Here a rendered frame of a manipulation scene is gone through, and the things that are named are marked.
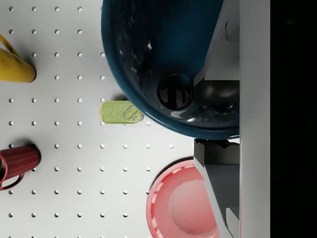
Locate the flat-sided can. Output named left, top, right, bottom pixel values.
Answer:
left=100, top=100, right=145, bottom=125

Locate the red plate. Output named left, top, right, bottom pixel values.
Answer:
left=146, top=159, right=224, bottom=238

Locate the yellow mug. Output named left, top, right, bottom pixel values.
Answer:
left=0, top=34, right=37, bottom=83

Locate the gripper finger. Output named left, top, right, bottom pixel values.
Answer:
left=193, top=0, right=241, bottom=101
left=193, top=138, right=241, bottom=238

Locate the blue mug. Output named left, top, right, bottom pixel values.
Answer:
left=101, top=0, right=241, bottom=138

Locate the red mug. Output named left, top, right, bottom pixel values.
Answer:
left=0, top=144, right=42, bottom=191

